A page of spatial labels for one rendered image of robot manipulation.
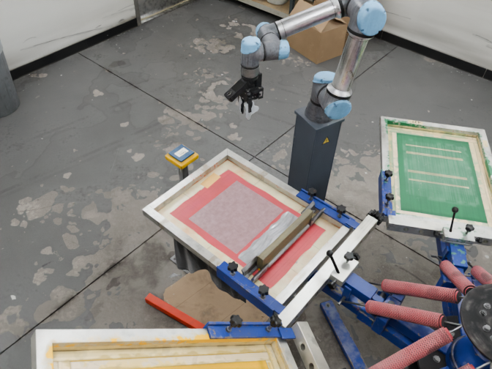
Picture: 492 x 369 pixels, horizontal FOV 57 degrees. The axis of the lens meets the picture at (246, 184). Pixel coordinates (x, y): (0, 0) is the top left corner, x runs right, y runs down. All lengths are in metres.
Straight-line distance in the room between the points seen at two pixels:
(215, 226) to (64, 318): 1.35
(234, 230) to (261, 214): 0.16
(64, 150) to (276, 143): 1.82
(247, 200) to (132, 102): 2.56
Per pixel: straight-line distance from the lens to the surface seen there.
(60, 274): 3.28
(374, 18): 1.92
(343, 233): 2.08
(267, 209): 2.16
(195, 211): 2.16
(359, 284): 1.88
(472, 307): 1.64
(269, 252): 1.88
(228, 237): 2.05
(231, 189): 2.24
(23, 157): 4.20
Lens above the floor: 2.58
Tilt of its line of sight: 46 degrees down
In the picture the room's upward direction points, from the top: 2 degrees clockwise
